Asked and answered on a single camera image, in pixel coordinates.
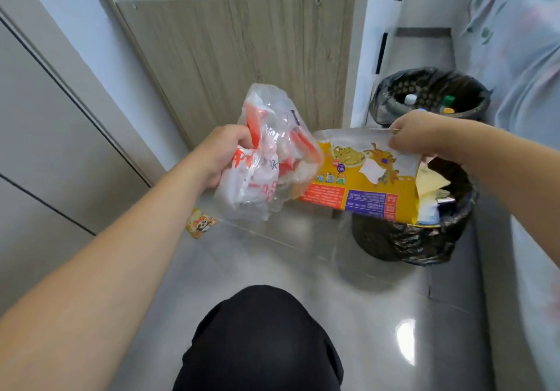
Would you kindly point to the person's left forearm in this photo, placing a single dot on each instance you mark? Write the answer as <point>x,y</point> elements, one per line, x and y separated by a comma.
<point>96,281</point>

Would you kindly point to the wood grain cabinet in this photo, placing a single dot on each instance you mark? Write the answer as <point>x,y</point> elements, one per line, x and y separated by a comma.
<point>245,58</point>

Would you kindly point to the person's left fingers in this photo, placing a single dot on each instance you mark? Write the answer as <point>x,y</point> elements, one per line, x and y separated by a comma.
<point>243,138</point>

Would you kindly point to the black lined trash bin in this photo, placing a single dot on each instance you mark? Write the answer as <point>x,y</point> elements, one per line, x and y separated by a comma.
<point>431,93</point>
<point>420,229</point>

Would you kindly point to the paper trash in bin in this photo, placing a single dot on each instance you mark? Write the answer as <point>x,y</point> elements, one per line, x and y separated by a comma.
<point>437,205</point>

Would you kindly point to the small yellow snack wrapper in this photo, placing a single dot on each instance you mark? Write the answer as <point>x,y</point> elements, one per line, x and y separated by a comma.
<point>200,223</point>

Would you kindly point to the yellow snack package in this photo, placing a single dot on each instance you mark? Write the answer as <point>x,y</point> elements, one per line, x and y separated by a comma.
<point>367,180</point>

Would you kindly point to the person's left hand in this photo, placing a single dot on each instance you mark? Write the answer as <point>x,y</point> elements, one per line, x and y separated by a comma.
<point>218,150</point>

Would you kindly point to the person's right fingers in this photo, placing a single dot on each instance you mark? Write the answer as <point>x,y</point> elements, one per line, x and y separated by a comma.
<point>400,135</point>

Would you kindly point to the white bottle cap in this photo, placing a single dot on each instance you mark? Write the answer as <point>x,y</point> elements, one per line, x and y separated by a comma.
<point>410,99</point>

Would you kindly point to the person's right hand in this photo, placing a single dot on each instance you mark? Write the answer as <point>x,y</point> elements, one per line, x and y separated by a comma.
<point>420,135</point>

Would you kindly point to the grey sliding door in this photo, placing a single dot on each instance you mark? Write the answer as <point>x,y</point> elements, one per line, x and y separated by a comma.
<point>57,119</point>

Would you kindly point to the light floral bed sheet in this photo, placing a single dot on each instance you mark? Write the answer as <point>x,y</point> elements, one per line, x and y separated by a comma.
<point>512,97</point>

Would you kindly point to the clear plastic bag red print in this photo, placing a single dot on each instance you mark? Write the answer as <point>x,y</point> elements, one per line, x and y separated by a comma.
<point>271,159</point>

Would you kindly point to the person's black trouser leg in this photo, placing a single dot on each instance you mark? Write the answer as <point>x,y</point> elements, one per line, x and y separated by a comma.
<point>258,342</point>

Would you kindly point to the person's right forearm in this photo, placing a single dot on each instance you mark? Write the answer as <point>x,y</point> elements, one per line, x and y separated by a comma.
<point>509,176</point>

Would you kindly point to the green bottle cap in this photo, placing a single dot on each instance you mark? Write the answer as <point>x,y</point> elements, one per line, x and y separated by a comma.
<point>448,100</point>

